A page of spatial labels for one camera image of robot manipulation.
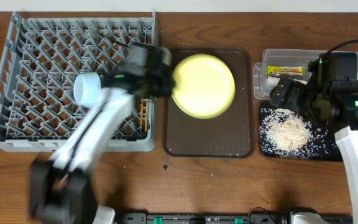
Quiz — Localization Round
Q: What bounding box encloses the clear plastic bin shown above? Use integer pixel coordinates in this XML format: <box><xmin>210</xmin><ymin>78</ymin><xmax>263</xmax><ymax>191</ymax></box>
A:
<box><xmin>253</xmin><ymin>48</ymin><xmax>358</xmax><ymax>100</ymax></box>

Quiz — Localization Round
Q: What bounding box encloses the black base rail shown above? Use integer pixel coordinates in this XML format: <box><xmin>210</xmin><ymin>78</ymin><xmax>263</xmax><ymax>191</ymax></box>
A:
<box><xmin>116</xmin><ymin>212</ymin><xmax>351</xmax><ymax>224</ymax></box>

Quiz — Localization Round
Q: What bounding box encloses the light blue bowl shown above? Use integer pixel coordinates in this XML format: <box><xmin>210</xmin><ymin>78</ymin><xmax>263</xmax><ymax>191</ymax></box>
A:
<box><xmin>73</xmin><ymin>72</ymin><xmax>102</xmax><ymax>108</ymax></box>

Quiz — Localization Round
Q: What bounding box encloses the green snack wrapper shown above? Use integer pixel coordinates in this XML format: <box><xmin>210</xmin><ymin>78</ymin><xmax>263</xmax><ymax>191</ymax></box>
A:
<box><xmin>266</xmin><ymin>65</ymin><xmax>305</xmax><ymax>76</ymax></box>

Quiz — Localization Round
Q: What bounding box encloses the black waste tray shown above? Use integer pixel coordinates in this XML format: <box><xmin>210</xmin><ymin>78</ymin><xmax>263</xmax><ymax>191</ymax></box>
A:
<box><xmin>259</xmin><ymin>101</ymin><xmax>344</xmax><ymax>162</ymax></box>

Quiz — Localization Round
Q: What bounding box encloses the spilled rice food waste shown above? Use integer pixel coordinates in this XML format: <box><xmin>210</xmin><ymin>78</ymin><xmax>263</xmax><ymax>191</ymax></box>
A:
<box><xmin>259</xmin><ymin>108</ymin><xmax>332</xmax><ymax>159</ymax></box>

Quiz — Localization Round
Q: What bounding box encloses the yellow round plate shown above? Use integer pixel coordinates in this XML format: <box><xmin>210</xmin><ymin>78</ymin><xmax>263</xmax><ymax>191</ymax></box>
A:
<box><xmin>172</xmin><ymin>54</ymin><xmax>236</xmax><ymax>119</ymax></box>

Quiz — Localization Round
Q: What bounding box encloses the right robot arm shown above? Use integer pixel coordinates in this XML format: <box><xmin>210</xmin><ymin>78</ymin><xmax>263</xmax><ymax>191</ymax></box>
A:
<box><xmin>270</xmin><ymin>51</ymin><xmax>358</xmax><ymax>223</ymax></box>

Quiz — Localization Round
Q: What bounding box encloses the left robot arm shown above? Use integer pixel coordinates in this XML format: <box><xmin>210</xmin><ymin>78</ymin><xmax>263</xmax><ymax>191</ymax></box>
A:
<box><xmin>29</xmin><ymin>42</ymin><xmax>175</xmax><ymax>223</ymax></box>

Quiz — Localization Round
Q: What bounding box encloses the dark brown serving tray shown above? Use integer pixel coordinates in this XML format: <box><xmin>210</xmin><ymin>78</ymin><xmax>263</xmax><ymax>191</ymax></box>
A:
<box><xmin>163</xmin><ymin>46</ymin><xmax>255</xmax><ymax>158</ymax></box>

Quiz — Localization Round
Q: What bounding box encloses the grey plastic dishwasher rack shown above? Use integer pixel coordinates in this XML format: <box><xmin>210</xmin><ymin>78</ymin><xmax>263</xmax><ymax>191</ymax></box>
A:
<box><xmin>0</xmin><ymin>13</ymin><xmax>159</xmax><ymax>152</ymax></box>

